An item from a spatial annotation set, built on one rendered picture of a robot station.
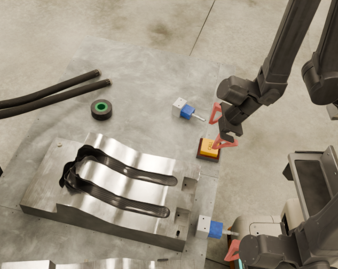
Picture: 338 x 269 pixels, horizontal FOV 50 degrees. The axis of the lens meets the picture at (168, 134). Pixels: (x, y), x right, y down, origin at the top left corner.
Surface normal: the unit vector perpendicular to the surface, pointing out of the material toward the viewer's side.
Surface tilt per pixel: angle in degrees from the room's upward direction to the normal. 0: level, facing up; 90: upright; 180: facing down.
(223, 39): 0
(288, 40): 90
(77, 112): 0
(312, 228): 90
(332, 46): 91
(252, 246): 63
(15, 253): 0
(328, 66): 76
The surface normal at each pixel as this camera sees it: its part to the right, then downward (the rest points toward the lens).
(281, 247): 0.45, -0.55
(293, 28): -0.03, 0.79
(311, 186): 0.07, -0.61
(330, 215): -1.00, -0.03
